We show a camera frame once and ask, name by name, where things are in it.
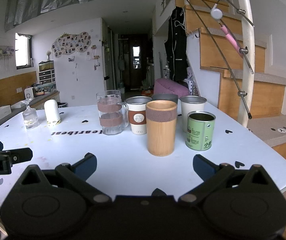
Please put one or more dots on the wall rack with hanging trinkets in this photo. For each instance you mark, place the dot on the wall rack with hanging trinkets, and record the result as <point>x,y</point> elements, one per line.
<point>4,55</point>

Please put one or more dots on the grey cup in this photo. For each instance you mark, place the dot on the grey cup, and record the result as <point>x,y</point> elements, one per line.
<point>165,97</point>

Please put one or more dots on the hanging tote bag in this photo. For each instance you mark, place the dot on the hanging tote bag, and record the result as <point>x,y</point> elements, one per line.
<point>121,64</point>

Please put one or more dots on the fish tank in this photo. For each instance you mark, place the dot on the fish tank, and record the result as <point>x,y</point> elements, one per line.
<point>46,66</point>

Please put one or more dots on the window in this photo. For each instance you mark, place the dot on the window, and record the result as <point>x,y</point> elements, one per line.
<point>23,52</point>

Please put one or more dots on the cloud-shaped photo board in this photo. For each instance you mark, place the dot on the cloud-shaped photo board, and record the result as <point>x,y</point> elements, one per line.
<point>70,43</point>

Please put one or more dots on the clear stemmed glass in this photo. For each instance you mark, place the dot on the clear stemmed glass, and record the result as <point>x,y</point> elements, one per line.
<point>30,118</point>

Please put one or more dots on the plain white steel cup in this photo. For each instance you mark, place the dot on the plain white steel cup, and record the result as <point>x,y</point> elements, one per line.
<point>191,110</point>

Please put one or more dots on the wooden staircase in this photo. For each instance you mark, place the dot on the wooden staircase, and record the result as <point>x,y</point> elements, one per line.
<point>260,90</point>

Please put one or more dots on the glass mug with brown bands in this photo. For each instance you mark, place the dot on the glass mug with brown bands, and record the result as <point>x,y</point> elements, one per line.
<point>109,115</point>

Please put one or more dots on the small drawer unit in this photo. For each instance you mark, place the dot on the small drawer unit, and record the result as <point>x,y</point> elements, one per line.
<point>47,77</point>

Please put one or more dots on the small white appliance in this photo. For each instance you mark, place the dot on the small white appliance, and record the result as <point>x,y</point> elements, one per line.
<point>29,92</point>

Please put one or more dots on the white cup brown sleeve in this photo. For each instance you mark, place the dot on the white cup brown sleeve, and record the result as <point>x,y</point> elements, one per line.
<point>138,117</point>

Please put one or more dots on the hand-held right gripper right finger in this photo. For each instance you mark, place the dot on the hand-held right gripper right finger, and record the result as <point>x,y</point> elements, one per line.
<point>203,167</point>

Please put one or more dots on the white railing post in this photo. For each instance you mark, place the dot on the white railing post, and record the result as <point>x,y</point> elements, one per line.
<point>248,42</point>

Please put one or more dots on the dark door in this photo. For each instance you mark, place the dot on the dark door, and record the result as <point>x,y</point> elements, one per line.
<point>136,62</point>

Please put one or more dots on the bamboo cup with brown band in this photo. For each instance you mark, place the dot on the bamboo cup with brown band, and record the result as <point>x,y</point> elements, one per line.
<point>161,135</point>

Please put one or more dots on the green tin can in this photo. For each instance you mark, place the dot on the green tin can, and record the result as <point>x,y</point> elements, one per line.
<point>199,135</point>

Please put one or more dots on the purple beanbag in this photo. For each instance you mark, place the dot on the purple beanbag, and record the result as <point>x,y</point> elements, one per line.
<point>169,87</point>

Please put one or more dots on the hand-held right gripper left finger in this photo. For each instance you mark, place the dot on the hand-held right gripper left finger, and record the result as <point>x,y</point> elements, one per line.
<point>86,165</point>

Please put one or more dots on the white cardboard box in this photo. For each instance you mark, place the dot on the white cardboard box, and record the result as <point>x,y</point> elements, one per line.
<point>1,113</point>

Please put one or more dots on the black hanging coat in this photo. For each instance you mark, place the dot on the black hanging coat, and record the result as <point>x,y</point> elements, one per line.
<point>175,45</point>

